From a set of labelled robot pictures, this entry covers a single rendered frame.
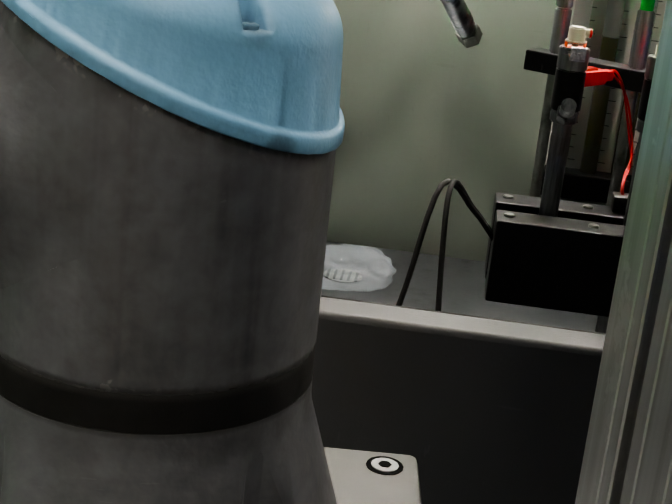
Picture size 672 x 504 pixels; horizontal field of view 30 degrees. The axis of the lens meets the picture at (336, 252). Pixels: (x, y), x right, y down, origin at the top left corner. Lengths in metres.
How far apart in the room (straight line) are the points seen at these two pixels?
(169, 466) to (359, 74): 1.10
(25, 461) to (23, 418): 0.01
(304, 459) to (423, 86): 1.06
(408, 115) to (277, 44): 1.11
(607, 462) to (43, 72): 0.19
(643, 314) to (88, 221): 0.17
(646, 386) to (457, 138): 1.22
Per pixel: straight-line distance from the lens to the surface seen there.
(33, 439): 0.41
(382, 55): 1.46
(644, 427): 0.27
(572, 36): 1.17
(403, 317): 0.98
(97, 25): 0.36
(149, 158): 0.36
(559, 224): 1.18
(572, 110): 1.15
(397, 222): 1.51
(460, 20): 1.10
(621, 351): 0.29
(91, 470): 0.40
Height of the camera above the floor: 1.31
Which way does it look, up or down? 19 degrees down
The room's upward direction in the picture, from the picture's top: 6 degrees clockwise
